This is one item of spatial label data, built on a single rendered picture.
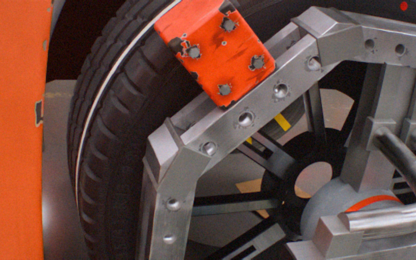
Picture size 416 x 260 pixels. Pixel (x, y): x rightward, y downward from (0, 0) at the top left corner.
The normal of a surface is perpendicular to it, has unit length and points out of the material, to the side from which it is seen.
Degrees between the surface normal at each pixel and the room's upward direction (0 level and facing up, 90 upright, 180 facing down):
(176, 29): 45
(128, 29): 56
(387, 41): 90
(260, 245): 90
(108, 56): 64
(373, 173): 90
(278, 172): 90
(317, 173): 0
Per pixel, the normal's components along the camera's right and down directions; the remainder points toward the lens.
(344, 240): 0.29, 0.44
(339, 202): -0.50, -0.68
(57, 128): 0.15, -0.90
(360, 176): -0.94, -0.01
